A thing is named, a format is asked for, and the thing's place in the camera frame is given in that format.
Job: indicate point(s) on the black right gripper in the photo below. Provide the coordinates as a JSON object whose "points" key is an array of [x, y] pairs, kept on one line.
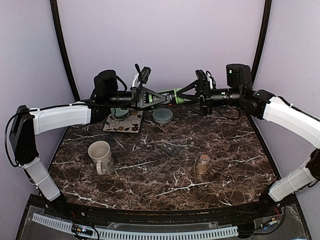
{"points": [[204, 89]]}

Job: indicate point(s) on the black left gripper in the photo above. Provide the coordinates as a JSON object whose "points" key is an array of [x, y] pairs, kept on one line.
{"points": [[137, 95]]}

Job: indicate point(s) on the small celadon bowl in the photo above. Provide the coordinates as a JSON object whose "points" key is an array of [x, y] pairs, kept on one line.
{"points": [[120, 113]]}

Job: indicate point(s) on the beige ceramic mug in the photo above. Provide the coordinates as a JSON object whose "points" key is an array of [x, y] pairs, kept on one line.
{"points": [[100, 153]]}

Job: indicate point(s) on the white slotted cable duct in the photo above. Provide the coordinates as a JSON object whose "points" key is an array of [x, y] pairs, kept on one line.
{"points": [[121, 231]]}

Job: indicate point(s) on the clear bottle yellow capsules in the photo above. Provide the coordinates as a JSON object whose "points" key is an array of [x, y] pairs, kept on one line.
{"points": [[202, 164]]}

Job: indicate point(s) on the light blue ribbed bowl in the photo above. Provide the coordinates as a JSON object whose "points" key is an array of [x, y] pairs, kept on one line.
{"points": [[162, 115]]}

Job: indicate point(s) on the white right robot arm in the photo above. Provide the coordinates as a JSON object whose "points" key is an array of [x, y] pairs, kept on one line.
{"points": [[265, 106]]}

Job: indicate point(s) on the square floral ceramic plate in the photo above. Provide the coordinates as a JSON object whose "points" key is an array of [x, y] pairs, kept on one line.
{"points": [[130, 124]]}

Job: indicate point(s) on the clear weekly pill organizer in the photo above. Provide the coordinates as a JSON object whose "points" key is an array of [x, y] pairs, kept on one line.
{"points": [[170, 149]]}

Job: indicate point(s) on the green lid pill bottle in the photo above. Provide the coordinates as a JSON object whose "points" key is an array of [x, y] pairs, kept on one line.
{"points": [[171, 98]]}

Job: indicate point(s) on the black front rail base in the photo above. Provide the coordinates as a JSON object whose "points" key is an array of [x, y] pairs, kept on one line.
{"points": [[283, 221]]}

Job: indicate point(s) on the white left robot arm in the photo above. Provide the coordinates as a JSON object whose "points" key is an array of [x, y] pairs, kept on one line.
{"points": [[30, 131]]}

